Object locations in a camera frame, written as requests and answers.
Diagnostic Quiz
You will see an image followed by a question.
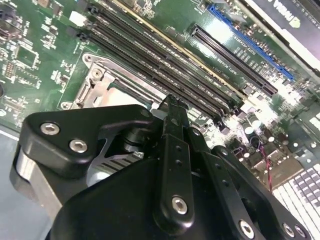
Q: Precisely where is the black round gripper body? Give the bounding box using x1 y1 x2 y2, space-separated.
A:
51 157 238 240

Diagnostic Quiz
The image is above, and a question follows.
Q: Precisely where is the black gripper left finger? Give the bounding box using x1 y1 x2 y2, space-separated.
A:
19 94 196 236

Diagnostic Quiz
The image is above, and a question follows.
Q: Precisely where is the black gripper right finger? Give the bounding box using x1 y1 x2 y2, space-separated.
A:
186 127 313 240

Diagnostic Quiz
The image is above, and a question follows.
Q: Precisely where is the metal CPU socket cover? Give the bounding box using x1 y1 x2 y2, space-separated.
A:
84 69 161 111

